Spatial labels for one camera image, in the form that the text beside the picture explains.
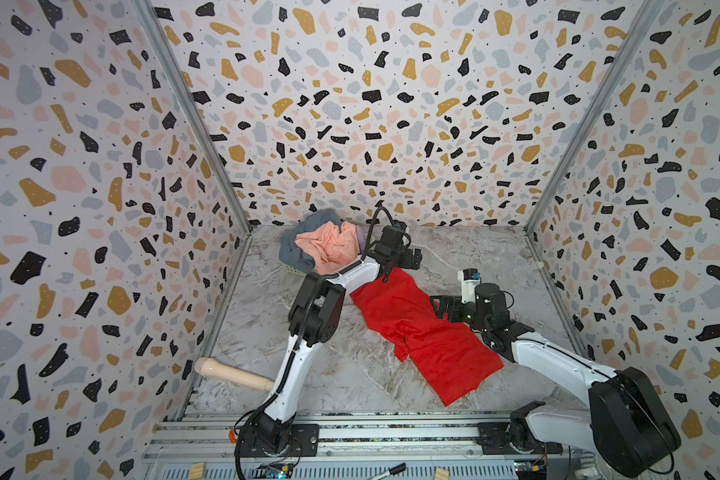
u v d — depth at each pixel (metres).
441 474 0.69
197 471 0.69
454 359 0.87
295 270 1.00
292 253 1.01
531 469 0.72
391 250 0.84
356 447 0.73
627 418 0.42
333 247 1.03
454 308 0.78
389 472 0.70
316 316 0.60
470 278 0.78
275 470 0.70
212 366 0.83
